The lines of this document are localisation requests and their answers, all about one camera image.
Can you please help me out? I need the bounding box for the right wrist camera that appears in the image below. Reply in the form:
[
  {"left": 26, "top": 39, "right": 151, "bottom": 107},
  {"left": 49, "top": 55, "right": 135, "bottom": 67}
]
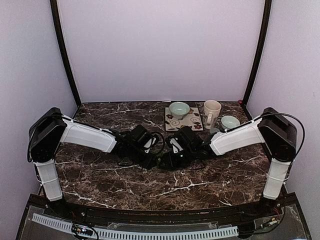
[{"left": 165, "top": 126, "right": 203, "bottom": 154}]

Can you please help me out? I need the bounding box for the large grey-capped pill bottle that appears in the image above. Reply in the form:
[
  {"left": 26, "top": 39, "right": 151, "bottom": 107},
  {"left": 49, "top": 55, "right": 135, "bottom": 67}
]
[{"left": 209, "top": 127, "right": 220, "bottom": 134}]

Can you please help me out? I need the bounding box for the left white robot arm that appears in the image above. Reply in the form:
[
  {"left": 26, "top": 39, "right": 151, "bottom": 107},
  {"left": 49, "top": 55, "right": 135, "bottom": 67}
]
[{"left": 27, "top": 107, "right": 160, "bottom": 218}]

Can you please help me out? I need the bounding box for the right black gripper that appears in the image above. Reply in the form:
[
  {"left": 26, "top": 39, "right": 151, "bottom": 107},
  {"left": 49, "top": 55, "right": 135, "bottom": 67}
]
[{"left": 158, "top": 146, "right": 197, "bottom": 170}]

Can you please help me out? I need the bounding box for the celadon bowl on plate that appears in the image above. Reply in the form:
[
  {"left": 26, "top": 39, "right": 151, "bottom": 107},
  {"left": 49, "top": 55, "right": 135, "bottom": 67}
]
[{"left": 169, "top": 101, "right": 190, "bottom": 120}]

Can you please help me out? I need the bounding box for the white slotted cable duct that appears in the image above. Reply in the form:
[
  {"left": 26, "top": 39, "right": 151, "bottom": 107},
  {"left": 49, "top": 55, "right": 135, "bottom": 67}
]
[{"left": 31, "top": 213, "right": 239, "bottom": 240}]

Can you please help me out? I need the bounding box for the floral square ceramic plate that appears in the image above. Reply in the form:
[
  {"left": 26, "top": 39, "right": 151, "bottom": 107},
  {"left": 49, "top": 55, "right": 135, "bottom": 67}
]
[{"left": 164, "top": 107, "right": 204, "bottom": 132}]

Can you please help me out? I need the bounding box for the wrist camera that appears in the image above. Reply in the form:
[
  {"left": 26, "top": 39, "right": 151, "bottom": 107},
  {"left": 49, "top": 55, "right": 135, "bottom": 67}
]
[
  {"left": 165, "top": 126, "right": 203, "bottom": 154},
  {"left": 129, "top": 124, "right": 160, "bottom": 153}
]

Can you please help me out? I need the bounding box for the cream ceramic mug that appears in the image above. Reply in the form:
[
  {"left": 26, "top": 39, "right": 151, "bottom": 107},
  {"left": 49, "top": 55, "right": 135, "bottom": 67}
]
[{"left": 203, "top": 100, "right": 222, "bottom": 130}]

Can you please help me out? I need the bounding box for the right black frame post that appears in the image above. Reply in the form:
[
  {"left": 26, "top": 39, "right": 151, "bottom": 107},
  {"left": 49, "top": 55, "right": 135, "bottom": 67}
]
[{"left": 242, "top": 0, "right": 272, "bottom": 107}]

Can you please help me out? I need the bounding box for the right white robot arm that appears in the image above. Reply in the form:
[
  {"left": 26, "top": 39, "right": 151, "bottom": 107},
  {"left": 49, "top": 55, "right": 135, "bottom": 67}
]
[{"left": 158, "top": 107, "right": 306, "bottom": 217}]

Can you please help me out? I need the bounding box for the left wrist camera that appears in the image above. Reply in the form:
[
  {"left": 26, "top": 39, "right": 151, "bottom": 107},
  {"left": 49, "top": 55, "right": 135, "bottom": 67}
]
[{"left": 129, "top": 124, "right": 160, "bottom": 153}]

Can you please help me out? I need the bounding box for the left black frame post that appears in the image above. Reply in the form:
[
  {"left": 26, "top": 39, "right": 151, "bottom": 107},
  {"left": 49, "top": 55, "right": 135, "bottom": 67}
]
[{"left": 49, "top": 0, "right": 82, "bottom": 108}]

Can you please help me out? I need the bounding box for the black frame post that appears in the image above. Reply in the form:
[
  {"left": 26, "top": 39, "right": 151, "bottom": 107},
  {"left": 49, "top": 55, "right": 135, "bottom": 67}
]
[
  {"left": 49, "top": 0, "right": 82, "bottom": 108},
  {"left": 242, "top": 0, "right": 272, "bottom": 107}
]

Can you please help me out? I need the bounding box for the black front rail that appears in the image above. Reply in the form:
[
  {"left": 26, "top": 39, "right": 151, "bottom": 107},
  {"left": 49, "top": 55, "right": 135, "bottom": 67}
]
[{"left": 27, "top": 193, "right": 298, "bottom": 226}]

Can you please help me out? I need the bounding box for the celadon bowl on table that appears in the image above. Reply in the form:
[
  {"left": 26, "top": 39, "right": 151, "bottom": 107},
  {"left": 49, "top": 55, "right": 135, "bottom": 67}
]
[{"left": 221, "top": 115, "right": 240, "bottom": 130}]

